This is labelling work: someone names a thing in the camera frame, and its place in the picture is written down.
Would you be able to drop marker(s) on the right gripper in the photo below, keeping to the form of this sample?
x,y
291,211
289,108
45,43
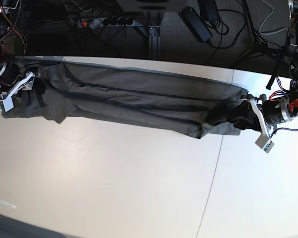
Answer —
x,y
24,78

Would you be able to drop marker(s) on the black tripod stand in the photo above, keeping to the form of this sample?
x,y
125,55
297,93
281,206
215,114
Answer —
x,y
261,47

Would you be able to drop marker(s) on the grey power strip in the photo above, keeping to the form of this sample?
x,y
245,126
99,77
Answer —
x,y
93,23

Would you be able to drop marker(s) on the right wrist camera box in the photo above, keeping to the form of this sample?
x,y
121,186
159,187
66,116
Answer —
x,y
6,104

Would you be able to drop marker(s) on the black power adapter brick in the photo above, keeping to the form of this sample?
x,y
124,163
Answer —
x,y
195,24

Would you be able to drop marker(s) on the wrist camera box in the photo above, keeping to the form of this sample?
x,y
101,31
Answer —
x,y
6,104
265,143

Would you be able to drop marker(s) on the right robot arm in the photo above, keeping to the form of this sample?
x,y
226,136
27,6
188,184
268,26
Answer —
x,y
10,12

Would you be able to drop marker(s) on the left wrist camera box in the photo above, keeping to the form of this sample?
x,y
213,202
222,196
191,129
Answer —
x,y
265,143

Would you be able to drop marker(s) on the grey T-shirt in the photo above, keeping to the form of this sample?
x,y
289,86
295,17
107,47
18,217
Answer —
x,y
188,105

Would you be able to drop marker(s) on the aluminium frame post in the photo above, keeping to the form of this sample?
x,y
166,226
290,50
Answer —
x,y
150,29

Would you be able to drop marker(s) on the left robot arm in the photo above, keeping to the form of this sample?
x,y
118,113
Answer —
x,y
285,73

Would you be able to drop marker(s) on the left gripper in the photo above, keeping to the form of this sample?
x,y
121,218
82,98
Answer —
x,y
264,115

